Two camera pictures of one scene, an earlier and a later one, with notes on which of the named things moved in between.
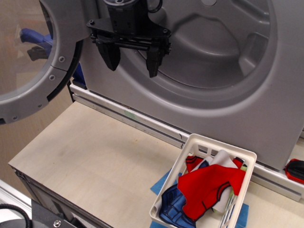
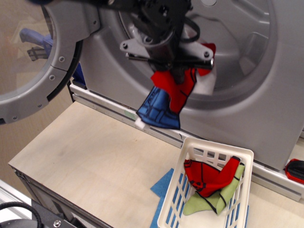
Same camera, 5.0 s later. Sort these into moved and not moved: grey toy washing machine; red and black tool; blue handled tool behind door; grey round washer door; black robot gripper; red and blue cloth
Moved: red and blue cloth; black robot gripper
Not moved: blue handled tool behind door; grey round washer door; grey toy washing machine; red and black tool
